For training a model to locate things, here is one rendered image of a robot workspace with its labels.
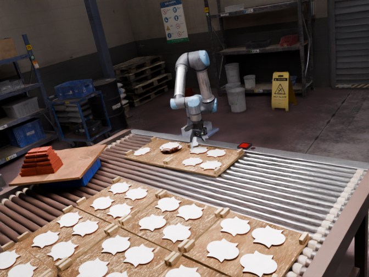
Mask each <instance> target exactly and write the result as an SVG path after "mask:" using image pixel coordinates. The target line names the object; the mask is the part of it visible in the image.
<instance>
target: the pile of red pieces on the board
mask: <svg viewBox="0 0 369 277"><path fill-rule="evenodd" d="M62 166H63V162H62V160H61V159H60V158H59V156H57V153H55V152H54V149H52V146H47V147H38V148H32V149H31V150H30V151H28V153H27V155H25V159H24V164H22V168H21V169H20V170H21V172H20V173H19V175H21V177H24V176H34V175H44V174H54V173H56V172H57V171H58V170H59V169H60V168H61V167H62Z"/></svg>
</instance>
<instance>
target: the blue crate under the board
mask: <svg viewBox="0 0 369 277"><path fill-rule="evenodd" d="M100 166H101V163H100V160H99V157H98V158H97V159H96V161H95V162H94V163H93V164H92V165H91V166H90V168H89V169H88V170H87V171H86V172H85V174H84V175H83V177H82V178H81V179H79V180H69V181H58V182H48V183H43V186H44V189H45V190H50V189H61V188H67V187H79V186H86V185H87V183H88V182H89V181H90V179H91V178H92V176H93V175H94V174H95V173H96V171H97V170H98V169H99V167H100Z"/></svg>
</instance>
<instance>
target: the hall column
mask: <svg viewBox="0 0 369 277"><path fill-rule="evenodd" d="M84 3H85V7H86V11H87V15H88V18H89V21H90V26H91V29H92V33H93V37H94V41H95V44H96V48H97V52H98V55H99V60H100V63H101V66H102V70H103V74H104V78H105V79H106V78H116V77H115V73H114V69H113V65H112V62H111V57H110V53H109V50H108V45H107V42H106V39H105V34H104V30H103V26H102V22H101V19H100V15H99V11H98V7H97V2H96V0H84ZM124 113H125V111H124ZM125 117H126V119H128V118H130V117H132V115H130V114H128V115H125Z"/></svg>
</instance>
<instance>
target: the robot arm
mask: <svg viewBox="0 0 369 277"><path fill-rule="evenodd" d="M209 65H210V60H209V56H208V54H207V52H206V51H195V52H187V53H184V54H183V55H181V56H180V57H179V59H178V60H177V62H176V65H175V71H176V80H175V93H174V98H173V99H171V100H170V106H171V108H172V109H181V108H185V109H186V112H187V118H188V119H187V126H186V127H185V128H184V130H185V132H186V131H189V130H190V129H192V132H191V136H190V143H191V149H192V150H193V146H197V145H198V142H197V138H196V137H198V138H201V139H202V140H203V141H204V142H205V138H208V137H207V136H206V135H207V134H208V133H207V128H206V127H203V126H204V125H205V123H204V120H203V118H202V116H201V114H204V113H213V112H216V111H217V98H215V97H214V95H212V93H211V87H210V82H209V77H208V72H207V68H208V66H209ZM188 68H193V70H194V71H195V72H196V74H197V78H198V83H199V88H200V93H201V95H194V96H192V97H185V86H186V72H187V71H188Z"/></svg>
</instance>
